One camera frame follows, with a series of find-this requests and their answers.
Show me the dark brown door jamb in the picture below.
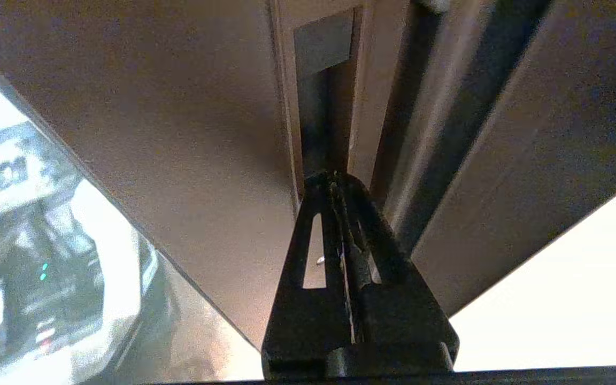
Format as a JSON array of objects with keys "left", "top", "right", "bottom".
[{"left": 372, "top": 0, "right": 616, "bottom": 316}]

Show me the brown framed sliding glass door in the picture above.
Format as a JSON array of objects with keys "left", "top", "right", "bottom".
[{"left": 0, "top": 0, "right": 413, "bottom": 385}]

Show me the white curtain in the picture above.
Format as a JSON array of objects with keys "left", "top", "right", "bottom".
[{"left": 447, "top": 171, "right": 616, "bottom": 372}]

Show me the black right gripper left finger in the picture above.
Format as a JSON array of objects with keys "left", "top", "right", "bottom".
[{"left": 261, "top": 174, "right": 355, "bottom": 376}]

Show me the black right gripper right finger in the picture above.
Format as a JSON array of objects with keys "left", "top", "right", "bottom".
[{"left": 332, "top": 172, "right": 459, "bottom": 372}]

